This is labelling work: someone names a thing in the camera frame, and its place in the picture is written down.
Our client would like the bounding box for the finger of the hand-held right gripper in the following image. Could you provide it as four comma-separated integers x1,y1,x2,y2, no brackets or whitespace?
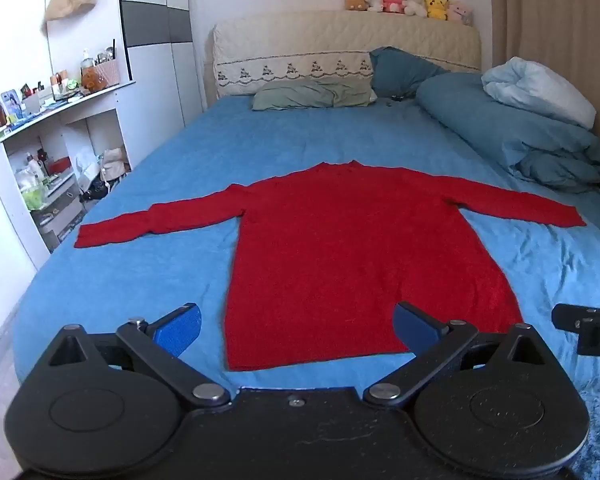
551,302,589,334

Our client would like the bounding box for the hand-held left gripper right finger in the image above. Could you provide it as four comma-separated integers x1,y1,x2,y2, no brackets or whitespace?
362,301,557,409

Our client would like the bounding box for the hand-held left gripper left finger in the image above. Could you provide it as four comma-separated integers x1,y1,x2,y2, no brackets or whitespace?
45,302,232,409

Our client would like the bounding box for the red knit sweater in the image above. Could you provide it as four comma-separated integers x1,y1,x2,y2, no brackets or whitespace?
74,160,587,372

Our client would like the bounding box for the bed with blue sheet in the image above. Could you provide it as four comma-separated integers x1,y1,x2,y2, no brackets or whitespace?
12,94,600,403

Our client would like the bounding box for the white plastic bag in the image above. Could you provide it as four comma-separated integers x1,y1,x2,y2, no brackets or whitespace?
75,146,106,192

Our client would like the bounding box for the green plastic bag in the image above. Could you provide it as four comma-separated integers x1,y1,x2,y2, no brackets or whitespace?
20,180,49,212

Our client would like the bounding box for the blue duvet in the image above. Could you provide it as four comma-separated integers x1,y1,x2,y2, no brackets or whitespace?
415,72,600,194

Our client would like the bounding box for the light blue blanket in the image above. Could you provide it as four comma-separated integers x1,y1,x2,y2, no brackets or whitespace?
481,56,598,130

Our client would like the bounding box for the white shelf desk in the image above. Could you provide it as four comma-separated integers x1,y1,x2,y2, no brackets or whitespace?
0,80,137,272

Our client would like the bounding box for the teal pillow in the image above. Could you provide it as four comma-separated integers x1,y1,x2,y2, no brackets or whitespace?
369,46,452,101

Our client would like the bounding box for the grey-green pillow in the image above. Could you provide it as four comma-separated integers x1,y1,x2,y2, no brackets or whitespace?
251,76,378,111

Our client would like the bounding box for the pink storage box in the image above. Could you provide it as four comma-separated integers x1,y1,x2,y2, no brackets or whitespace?
92,57,121,92

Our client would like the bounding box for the blue packet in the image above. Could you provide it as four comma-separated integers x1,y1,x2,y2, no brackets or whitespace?
0,90,24,122

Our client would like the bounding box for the white and grey wardrobe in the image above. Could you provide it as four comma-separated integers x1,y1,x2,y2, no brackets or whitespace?
119,0,201,131

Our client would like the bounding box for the beige curtain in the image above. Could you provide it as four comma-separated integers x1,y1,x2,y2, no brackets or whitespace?
487,0,600,201

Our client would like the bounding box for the beige quilted headboard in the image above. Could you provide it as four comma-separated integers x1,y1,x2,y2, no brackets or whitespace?
211,10,482,101

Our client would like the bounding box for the yellow plush toy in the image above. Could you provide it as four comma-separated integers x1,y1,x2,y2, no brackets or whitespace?
422,0,451,21

